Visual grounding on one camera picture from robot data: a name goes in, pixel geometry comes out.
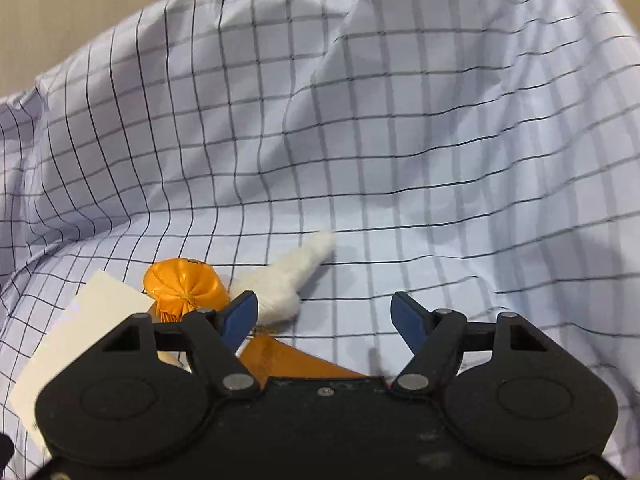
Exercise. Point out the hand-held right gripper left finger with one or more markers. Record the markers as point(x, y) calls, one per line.
point(240, 320)

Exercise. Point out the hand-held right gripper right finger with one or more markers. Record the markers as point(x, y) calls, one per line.
point(407, 322)

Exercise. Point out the orange ball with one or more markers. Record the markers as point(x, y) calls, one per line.
point(185, 282)

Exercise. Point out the white plush toy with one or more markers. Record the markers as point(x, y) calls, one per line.
point(290, 275)

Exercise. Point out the checked white bed sheet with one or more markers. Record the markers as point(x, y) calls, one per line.
point(400, 160)

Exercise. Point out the white cardboard box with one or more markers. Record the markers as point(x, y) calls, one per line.
point(75, 350)

